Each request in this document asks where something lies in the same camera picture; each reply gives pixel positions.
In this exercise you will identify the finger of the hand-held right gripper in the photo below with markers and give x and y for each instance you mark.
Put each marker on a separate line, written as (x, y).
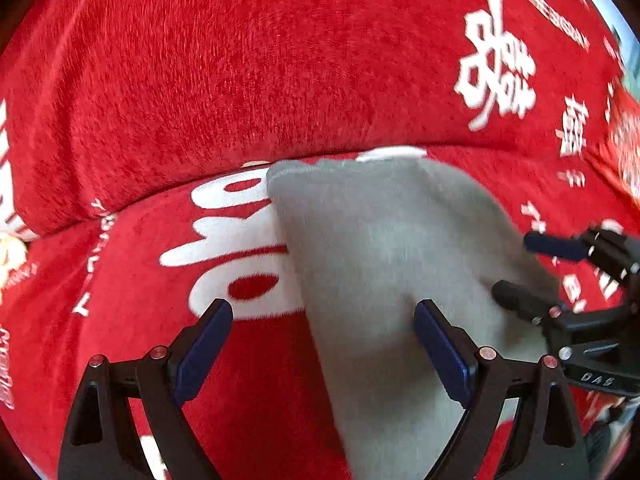
(550, 246)
(520, 297)

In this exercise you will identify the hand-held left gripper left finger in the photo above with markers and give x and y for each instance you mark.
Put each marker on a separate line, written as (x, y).
(200, 355)

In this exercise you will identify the yellow orange garment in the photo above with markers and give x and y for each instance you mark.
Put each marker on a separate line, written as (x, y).
(10, 260)

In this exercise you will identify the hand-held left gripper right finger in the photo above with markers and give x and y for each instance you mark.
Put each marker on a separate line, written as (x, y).
(445, 355)

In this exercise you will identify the red printed blanket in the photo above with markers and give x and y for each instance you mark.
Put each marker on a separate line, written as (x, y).
(250, 60)

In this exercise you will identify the grey cloth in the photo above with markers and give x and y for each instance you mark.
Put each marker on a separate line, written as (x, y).
(380, 240)

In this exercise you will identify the red patterned cloth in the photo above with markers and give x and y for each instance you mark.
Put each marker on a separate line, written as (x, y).
(627, 140)

